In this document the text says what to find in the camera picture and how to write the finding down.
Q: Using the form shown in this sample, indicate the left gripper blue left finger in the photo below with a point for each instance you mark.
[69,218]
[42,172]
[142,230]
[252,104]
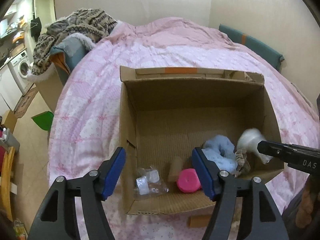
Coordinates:
[110,171]

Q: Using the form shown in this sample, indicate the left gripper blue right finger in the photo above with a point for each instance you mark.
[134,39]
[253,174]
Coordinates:
[203,167]

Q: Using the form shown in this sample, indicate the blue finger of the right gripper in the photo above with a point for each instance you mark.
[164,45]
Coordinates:
[287,152]

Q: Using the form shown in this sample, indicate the pink rubber duck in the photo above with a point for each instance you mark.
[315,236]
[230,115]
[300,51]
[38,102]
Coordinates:
[188,181]

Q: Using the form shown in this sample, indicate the light blue fluffy sock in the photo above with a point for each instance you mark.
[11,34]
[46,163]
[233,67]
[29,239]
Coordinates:
[220,150]

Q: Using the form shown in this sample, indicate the tan squishy block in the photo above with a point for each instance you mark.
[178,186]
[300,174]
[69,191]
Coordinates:
[175,168]

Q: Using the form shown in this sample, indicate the clear bag of small toys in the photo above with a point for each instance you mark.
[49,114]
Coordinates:
[149,184]

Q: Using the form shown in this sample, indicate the white fluffy knotted cloth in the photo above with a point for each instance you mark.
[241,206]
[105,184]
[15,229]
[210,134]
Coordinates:
[249,141]

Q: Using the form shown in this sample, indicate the person's right hand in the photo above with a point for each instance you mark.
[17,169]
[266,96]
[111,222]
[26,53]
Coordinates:
[309,196]

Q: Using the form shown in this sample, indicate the pink patterned quilt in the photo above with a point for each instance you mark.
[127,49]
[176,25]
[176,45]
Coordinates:
[85,129]

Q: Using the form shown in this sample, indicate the open cardboard box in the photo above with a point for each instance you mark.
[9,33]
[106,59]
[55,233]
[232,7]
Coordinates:
[167,112]

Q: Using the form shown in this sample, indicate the green plastic bin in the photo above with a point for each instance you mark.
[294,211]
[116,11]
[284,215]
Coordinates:
[44,120]

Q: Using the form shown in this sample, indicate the yellow wooden chair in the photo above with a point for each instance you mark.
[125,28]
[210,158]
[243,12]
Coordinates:
[6,181]

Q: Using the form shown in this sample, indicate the grey trash bin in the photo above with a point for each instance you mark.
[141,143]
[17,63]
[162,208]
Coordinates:
[8,140]

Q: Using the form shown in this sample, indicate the teal cushion with orange stripe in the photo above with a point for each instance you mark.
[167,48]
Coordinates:
[270,55]

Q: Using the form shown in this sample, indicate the brown door mat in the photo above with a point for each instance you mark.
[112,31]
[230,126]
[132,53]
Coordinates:
[25,102]

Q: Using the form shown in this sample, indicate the teal fur-trimmed jacket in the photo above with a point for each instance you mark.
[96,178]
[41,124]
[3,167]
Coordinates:
[68,53]

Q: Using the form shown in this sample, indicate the white washing machine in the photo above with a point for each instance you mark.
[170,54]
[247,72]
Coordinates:
[20,67]

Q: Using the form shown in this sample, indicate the patterned knit blanket pile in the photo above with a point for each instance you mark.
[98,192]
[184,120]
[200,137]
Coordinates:
[90,25]

